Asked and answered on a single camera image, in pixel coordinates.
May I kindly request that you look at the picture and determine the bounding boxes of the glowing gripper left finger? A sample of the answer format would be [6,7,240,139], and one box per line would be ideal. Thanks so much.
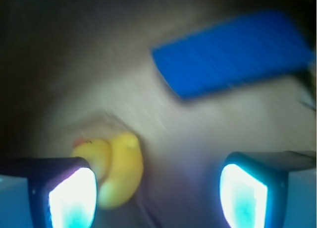
[0,157,97,228]

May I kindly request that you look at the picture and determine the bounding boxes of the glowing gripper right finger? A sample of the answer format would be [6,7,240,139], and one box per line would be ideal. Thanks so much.
[219,151,317,228]

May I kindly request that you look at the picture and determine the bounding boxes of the yellow rubber duck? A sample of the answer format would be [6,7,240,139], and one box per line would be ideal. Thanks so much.
[71,132,144,210]

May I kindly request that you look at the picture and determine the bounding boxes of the brown paper bag tray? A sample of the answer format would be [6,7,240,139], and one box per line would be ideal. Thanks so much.
[0,0,317,228]

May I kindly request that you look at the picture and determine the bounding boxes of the blue sponge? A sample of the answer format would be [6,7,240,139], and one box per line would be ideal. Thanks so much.
[151,10,316,100]

